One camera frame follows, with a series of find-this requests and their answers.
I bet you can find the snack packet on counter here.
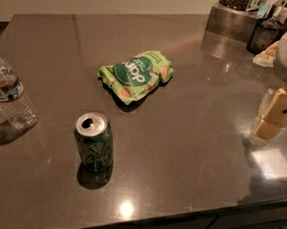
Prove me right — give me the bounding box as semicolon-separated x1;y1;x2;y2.
253;42;278;67

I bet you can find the steel counter box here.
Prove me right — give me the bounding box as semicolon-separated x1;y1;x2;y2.
206;3;258;43

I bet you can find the green rice chip bag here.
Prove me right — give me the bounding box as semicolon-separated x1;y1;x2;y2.
97;50;174;105

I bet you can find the black mesh utensil holder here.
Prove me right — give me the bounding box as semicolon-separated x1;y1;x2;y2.
247;18;283;54

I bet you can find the green soda can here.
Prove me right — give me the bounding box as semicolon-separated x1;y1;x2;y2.
74;112;113;173

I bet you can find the clear plastic water bottle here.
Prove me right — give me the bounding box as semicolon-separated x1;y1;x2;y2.
0;57;38;131

